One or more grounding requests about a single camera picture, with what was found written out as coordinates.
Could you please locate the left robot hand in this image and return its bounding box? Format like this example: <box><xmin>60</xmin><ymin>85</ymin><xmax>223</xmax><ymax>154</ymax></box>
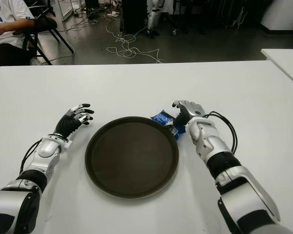
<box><xmin>54</xmin><ymin>103</ymin><xmax>95</xmax><ymax>140</ymax></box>

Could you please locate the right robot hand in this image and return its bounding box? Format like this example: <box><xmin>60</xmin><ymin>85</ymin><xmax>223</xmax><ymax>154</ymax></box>
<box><xmin>171</xmin><ymin>99</ymin><xmax>206</xmax><ymax>127</ymax></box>

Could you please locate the blue Oreo packet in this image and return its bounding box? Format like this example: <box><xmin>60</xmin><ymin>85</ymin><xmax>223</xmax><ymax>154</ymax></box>
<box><xmin>150</xmin><ymin>109</ymin><xmax>188</xmax><ymax>141</ymax></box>

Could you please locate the round brown tray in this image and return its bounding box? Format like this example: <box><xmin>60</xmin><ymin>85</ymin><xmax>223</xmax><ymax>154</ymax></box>
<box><xmin>84</xmin><ymin>116</ymin><xmax>180</xmax><ymax>198</ymax></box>

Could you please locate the black tripod stand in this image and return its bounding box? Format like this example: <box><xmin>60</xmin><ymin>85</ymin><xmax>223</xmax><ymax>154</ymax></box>
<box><xmin>165</xmin><ymin>9</ymin><xmax>180</xmax><ymax>35</ymax></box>

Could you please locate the silver white humanoid robot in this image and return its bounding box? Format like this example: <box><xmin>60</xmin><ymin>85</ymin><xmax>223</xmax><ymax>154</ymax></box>
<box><xmin>146</xmin><ymin>0</ymin><xmax>166</xmax><ymax>39</ymax></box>

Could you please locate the black folding chair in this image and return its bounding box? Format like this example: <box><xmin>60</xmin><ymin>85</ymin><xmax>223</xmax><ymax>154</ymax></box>
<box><xmin>14</xmin><ymin>0</ymin><xmax>75</xmax><ymax>66</ymax></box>

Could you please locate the white side table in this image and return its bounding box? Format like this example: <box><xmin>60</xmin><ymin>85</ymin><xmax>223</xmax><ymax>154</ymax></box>
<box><xmin>260</xmin><ymin>48</ymin><xmax>293</xmax><ymax>90</ymax></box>

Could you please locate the seated person white shirt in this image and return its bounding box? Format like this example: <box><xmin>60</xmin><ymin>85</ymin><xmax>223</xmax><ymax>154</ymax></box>
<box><xmin>0</xmin><ymin>0</ymin><xmax>37</xmax><ymax>74</ymax></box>

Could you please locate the black cabinet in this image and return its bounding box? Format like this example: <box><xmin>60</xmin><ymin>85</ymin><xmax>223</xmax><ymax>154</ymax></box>
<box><xmin>121</xmin><ymin>0</ymin><xmax>148</xmax><ymax>34</ymax></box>

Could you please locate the white leaning board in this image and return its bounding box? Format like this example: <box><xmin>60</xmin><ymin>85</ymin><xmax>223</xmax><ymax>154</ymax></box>
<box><xmin>61</xmin><ymin>0</ymin><xmax>77</xmax><ymax>22</ymax></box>

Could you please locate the white pillar black base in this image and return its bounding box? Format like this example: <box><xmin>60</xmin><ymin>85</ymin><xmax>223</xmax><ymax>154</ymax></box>
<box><xmin>260</xmin><ymin>0</ymin><xmax>293</xmax><ymax>35</ymax></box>

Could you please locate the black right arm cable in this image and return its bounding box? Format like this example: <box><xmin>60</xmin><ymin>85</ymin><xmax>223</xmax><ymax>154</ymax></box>
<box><xmin>204</xmin><ymin>111</ymin><xmax>238</xmax><ymax>154</ymax></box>

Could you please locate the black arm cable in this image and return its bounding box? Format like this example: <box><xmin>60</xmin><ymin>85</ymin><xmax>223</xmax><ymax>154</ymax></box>
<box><xmin>19</xmin><ymin>140</ymin><xmax>43</xmax><ymax>175</ymax></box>
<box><xmin>204</xmin><ymin>111</ymin><xmax>238</xmax><ymax>154</ymax></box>

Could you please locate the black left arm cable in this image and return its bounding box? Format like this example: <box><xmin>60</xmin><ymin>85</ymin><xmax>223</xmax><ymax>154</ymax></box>
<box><xmin>19</xmin><ymin>140</ymin><xmax>43</xmax><ymax>175</ymax></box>

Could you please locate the white tangled floor cable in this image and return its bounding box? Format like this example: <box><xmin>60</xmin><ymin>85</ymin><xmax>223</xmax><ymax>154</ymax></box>
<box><xmin>105</xmin><ymin>14</ymin><xmax>165</xmax><ymax>63</ymax></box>

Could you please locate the silver folding frame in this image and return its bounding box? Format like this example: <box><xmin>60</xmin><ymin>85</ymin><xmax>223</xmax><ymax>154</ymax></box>
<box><xmin>230</xmin><ymin>4</ymin><xmax>249</xmax><ymax>30</ymax></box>

